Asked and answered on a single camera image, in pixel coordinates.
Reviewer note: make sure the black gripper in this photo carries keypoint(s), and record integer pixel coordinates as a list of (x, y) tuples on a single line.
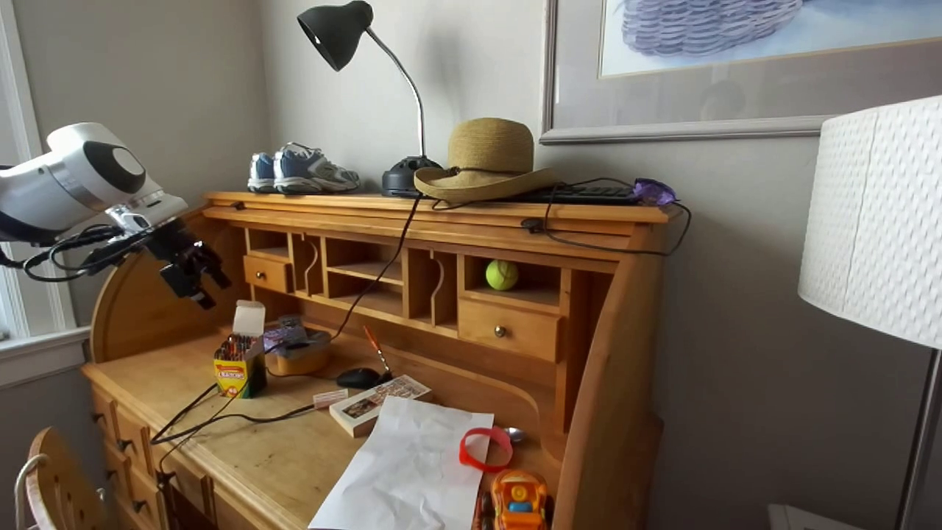
[(179, 258)]

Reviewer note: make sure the green yellow crayon box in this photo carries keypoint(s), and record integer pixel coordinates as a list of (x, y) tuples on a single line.
[(237, 372)]

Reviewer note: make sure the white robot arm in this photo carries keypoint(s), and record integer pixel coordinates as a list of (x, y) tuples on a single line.
[(78, 177)]

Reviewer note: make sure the small wooden desk drawer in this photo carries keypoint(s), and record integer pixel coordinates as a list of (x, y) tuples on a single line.
[(511, 329), (265, 273)]

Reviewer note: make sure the purple booklet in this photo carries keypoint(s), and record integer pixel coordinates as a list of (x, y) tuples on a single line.
[(282, 334)]

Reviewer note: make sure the blue white sneaker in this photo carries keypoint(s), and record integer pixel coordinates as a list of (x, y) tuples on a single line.
[(313, 170), (259, 173)]

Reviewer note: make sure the black computer mouse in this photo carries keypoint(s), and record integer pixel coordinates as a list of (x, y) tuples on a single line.
[(360, 379)]

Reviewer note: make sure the white paperback book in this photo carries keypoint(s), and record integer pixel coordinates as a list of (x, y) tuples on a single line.
[(372, 404)]

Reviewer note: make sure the wooden chair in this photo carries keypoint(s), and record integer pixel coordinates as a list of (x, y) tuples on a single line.
[(68, 482)]

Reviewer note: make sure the black gooseneck desk lamp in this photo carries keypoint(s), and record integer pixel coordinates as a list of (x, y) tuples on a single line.
[(338, 33)]

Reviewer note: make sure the white paper sheet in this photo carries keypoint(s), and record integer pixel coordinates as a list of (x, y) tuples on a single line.
[(412, 472)]

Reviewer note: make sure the yellow-green tennis ball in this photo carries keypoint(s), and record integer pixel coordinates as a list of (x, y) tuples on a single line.
[(502, 275)]

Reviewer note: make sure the woven straw hat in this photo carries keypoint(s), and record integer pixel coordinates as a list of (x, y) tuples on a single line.
[(490, 148)]

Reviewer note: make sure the red plastic wristband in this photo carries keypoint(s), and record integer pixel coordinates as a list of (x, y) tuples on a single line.
[(469, 456)]

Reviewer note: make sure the orange toy car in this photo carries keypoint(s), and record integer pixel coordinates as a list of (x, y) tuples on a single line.
[(519, 501)]

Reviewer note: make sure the black keyboard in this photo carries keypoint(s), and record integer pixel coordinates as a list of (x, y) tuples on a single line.
[(589, 194)]

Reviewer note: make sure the purple computer mouse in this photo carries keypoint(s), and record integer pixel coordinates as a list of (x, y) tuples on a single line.
[(653, 194)]

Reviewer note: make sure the white window frame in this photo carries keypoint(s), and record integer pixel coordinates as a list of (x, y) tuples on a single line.
[(40, 348)]

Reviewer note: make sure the framed wall picture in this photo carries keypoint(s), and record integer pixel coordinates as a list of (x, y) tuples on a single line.
[(686, 99)]

